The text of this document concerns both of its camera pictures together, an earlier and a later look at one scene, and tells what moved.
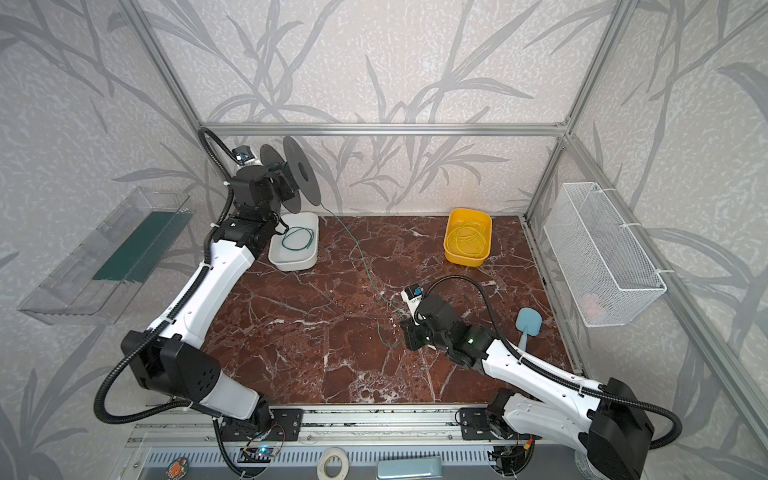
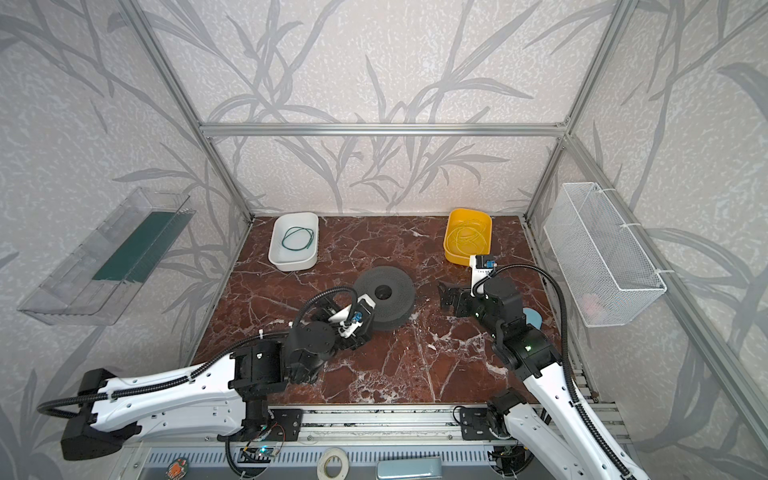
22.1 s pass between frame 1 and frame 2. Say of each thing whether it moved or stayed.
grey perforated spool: moved
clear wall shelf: stayed
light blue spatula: stayed
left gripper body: moved
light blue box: stayed
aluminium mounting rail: stayed
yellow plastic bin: stayed
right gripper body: moved
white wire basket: stayed
